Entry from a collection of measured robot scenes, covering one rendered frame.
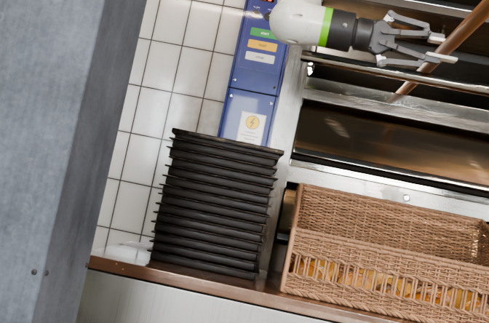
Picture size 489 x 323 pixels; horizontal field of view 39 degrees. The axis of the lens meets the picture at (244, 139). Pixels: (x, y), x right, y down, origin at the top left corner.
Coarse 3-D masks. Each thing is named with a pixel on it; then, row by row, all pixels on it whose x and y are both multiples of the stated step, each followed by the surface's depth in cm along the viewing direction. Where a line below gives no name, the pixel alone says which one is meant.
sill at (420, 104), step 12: (312, 84) 210; (324, 84) 209; (336, 84) 209; (348, 84) 209; (348, 96) 209; (360, 96) 208; (372, 96) 208; (384, 96) 208; (396, 96) 208; (408, 96) 207; (420, 108) 207; (432, 108) 207; (444, 108) 206; (456, 108) 206; (468, 108) 206; (480, 120) 205
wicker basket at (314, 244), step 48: (336, 192) 203; (288, 240) 198; (336, 240) 156; (384, 240) 198; (432, 240) 198; (480, 240) 197; (288, 288) 156; (336, 288) 155; (384, 288) 155; (432, 288) 154; (480, 288) 153
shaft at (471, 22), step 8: (488, 0) 115; (480, 8) 120; (488, 8) 117; (472, 16) 125; (480, 16) 122; (488, 16) 121; (464, 24) 131; (472, 24) 128; (480, 24) 127; (456, 32) 137; (464, 32) 134; (472, 32) 133; (448, 40) 144; (456, 40) 140; (464, 40) 141; (440, 48) 152; (448, 48) 147; (424, 64) 170; (432, 64) 164; (400, 88) 208; (408, 88) 198
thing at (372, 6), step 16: (336, 0) 199; (352, 0) 198; (368, 0) 196; (384, 0) 196; (400, 0) 196; (368, 16) 204; (384, 16) 202; (416, 16) 198; (432, 16) 196; (448, 16) 195; (464, 16) 194; (448, 32) 203; (480, 32) 199; (464, 48) 210; (480, 48) 208
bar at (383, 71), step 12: (312, 60) 173; (324, 60) 172; (336, 60) 172; (348, 60) 172; (360, 60) 172; (360, 72) 173; (372, 72) 172; (384, 72) 171; (396, 72) 171; (408, 72) 171; (420, 72) 171; (432, 84) 171; (444, 84) 170; (456, 84) 170; (468, 84) 169; (480, 84) 169
